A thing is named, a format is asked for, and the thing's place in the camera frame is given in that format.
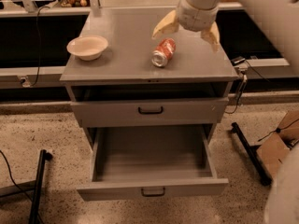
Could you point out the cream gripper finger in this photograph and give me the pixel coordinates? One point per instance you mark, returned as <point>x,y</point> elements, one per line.
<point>212,36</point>
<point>168,25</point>

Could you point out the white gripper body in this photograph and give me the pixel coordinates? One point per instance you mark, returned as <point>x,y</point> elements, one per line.
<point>196,17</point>

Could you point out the red coke can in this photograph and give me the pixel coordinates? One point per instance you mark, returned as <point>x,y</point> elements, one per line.
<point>164,52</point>

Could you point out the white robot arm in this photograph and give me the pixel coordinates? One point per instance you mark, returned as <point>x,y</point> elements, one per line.
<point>279,21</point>

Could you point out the grey drawer cabinet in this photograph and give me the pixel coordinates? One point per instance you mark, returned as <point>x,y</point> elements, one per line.
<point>124,71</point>

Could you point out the closed grey upper drawer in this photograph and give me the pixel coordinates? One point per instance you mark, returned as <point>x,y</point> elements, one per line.
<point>124,113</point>

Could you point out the open grey middle drawer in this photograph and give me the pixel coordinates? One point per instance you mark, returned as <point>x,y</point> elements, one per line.
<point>127,159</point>

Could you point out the white bowl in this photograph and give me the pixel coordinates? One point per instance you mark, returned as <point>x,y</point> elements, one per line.
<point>87,48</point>

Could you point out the brown cardboard box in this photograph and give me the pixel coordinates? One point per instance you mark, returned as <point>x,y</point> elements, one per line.
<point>280,142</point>

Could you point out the black stand leg right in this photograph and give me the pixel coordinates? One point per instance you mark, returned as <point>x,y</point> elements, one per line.
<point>265,179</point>

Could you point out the black stand leg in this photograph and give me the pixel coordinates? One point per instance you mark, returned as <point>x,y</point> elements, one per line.
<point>44,156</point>
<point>265,179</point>

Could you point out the black stand leg left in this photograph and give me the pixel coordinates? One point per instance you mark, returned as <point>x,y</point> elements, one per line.
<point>44,156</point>

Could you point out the black power adapter with cable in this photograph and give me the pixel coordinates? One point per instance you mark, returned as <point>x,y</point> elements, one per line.
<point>241,66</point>

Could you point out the black upper drawer handle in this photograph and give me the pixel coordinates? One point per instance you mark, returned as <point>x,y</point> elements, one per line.
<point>156,111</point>

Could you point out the black drawer handle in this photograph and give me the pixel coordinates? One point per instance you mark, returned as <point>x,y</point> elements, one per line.
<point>156,111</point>
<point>153,192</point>

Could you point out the black middle drawer handle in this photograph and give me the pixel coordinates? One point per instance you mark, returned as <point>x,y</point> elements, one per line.
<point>153,192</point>

